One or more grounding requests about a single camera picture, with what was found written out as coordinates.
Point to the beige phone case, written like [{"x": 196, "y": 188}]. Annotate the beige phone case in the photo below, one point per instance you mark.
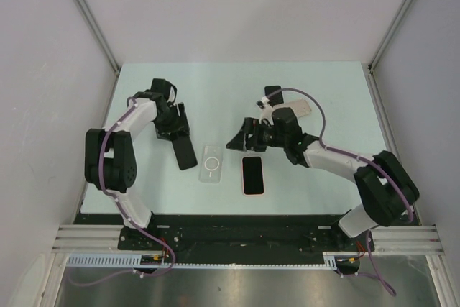
[{"x": 300, "y": 107}]

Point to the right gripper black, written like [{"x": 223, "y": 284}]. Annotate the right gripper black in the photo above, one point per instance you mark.
[{"x": 239, "y": 142}]

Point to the clear transparent phone case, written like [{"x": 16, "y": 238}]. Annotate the clear transparent phone case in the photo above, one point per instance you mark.
[{"x": 211, "y": 166}]

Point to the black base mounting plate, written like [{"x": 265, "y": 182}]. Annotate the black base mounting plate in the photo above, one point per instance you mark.
[{"x": 230, "y": 237}]

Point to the right aluminium frame post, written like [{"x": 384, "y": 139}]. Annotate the right aluminium frame post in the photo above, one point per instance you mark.
[{"x": 397, "y": 20}]

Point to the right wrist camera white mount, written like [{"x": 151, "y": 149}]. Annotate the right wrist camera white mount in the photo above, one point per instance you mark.
[{"x": 265, "y": 108}]

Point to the black phone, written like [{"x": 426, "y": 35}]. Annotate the black phone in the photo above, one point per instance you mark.
[
  {"x": 184, "y": 153},
  {"x": 274, "y": 95}
]

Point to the pink phone case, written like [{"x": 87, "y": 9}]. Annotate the pink phone case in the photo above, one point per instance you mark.
[{"x": 253, "y": 195}]

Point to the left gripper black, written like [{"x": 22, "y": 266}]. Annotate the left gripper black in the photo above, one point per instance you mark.
[{"x": 183, "y": 123}]

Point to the aluminium rail profile front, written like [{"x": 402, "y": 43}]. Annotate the aluminium rail profile front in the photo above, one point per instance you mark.
[{"x": 394, "y": 239}]

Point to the white slotted cable duct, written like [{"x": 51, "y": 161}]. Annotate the white slotted cable duct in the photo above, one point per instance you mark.
[{"x": 314, "y": 261}]

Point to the left aluminium frame post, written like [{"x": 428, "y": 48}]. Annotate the left aluminium frame post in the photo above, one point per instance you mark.
[{"x": 95, "y": 29}]

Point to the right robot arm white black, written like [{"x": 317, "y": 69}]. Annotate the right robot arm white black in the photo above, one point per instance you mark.
[{"x": 385, "y": 188}]

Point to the aluminium frame post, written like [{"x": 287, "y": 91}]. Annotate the aluminium frame post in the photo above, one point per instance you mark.
[
  {"x": 397, "y": 20},
  {"x": 95, "y": 29}
]

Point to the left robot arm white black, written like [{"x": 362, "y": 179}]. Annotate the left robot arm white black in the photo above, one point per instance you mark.
[{"x": 110, "y": 162}]

